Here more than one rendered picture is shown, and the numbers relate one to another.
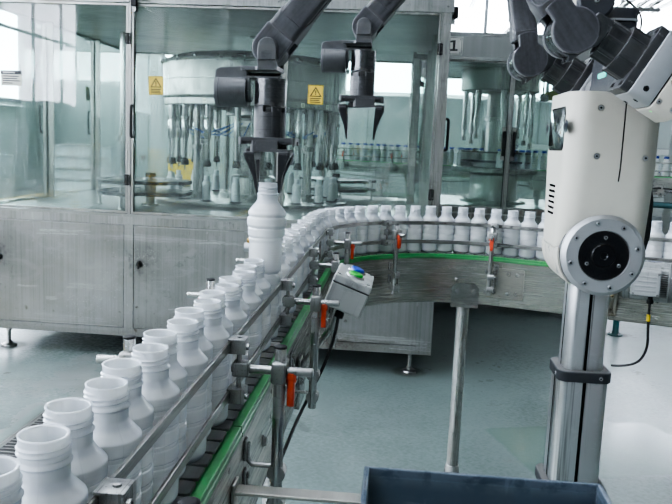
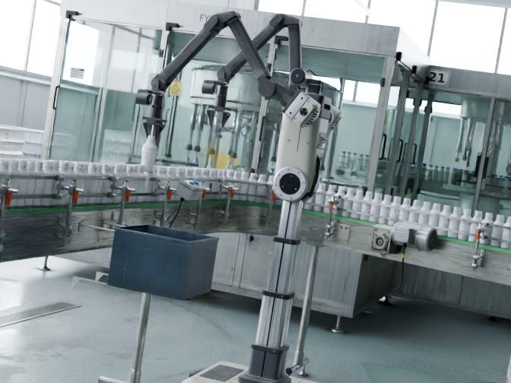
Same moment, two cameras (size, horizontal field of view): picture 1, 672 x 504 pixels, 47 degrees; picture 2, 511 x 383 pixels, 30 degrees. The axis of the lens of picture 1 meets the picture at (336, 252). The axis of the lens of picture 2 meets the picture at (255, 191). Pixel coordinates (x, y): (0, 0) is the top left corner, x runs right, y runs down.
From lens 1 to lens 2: 2.99 m
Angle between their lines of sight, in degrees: 13
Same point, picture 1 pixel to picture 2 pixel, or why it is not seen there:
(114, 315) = not seen: hidden behind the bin
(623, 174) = (299, 149)
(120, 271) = not seen: hidden behind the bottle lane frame
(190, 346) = (93, 169)
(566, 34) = (262, 89)
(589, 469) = (282, 284)
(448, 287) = (306, 232)
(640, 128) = (306, 130)
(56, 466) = (49, 166)
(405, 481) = (159, 230)
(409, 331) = (338, 296)
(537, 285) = (356, 235)
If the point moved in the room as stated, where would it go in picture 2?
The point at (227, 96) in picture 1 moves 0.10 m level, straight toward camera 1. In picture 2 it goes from (140, 100) to (135, 99)
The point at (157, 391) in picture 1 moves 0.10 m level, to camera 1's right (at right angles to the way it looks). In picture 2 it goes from (78, 172) to (103, 176)
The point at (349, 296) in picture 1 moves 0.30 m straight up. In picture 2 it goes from (185, 190) to (195, 125)
